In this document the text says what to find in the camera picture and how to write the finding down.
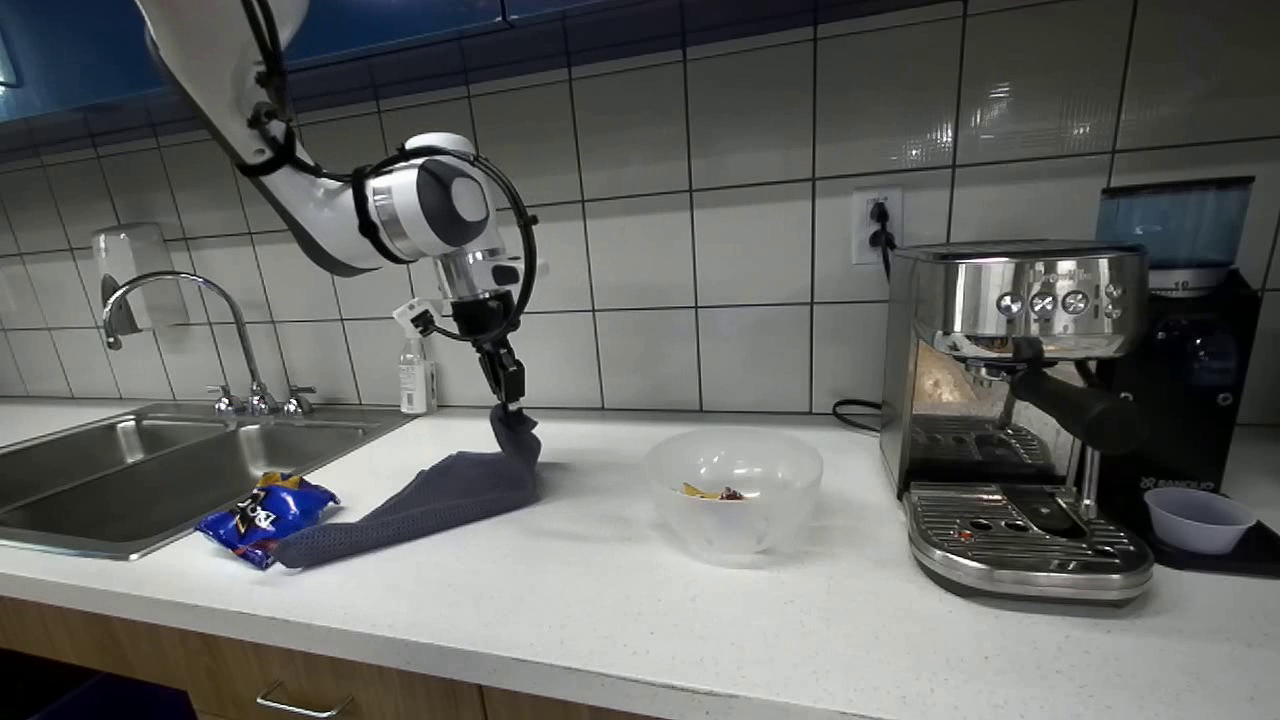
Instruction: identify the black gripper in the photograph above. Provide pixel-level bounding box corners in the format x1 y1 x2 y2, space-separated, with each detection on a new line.
447 290 532 406

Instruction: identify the dark grey waffle towel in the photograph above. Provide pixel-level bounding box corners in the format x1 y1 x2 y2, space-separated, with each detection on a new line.
270 400 548 571

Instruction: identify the white soap bottle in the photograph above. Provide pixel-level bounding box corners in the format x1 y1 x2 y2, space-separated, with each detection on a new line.
395 333 444 417

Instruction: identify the red yellow candy wrapper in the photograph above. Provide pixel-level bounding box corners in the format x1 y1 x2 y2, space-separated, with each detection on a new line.
679 475 752 509

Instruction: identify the translucent plastic bowl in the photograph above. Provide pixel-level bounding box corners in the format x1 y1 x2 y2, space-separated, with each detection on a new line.
641 422 827 566

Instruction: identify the blue snack bag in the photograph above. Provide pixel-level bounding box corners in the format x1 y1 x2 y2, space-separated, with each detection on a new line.
197 472 343 571

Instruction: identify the chrome faucet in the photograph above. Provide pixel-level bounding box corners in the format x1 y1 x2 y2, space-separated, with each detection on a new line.
94 264 322 418

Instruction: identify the stainless steel sink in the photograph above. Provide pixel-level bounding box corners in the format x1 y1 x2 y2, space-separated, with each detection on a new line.
0 400 402 565

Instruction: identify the wooden base cabinet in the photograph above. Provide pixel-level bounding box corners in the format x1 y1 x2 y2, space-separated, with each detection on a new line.
0 591 644 720

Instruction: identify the stainless steel espresso machine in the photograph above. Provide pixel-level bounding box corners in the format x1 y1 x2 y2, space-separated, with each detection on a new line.
875 240 1159 608

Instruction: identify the black coffee grinder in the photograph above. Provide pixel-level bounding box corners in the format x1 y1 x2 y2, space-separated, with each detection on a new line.
1090 177 1265 497

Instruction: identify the small translucent plastic cup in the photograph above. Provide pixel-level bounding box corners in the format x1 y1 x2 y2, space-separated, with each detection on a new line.
1138 483 1259 558

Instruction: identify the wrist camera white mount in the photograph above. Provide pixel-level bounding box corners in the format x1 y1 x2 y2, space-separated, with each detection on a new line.
388 290 447 339

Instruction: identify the dark blue wall panel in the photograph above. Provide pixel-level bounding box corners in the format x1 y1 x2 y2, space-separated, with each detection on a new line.
0 0 857 124

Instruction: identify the black power cable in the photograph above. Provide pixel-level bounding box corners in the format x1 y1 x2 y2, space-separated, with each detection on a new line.
830 394 894 432

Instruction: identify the clear wall-mounted holder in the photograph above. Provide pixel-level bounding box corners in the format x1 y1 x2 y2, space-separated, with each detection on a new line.
90 219 192 335

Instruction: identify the metal drawer handle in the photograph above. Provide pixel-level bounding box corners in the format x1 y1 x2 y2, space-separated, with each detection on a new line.
250 687 343 720

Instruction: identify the white wall power outlet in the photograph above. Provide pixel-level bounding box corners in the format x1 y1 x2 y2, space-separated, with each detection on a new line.
848 186 908 271

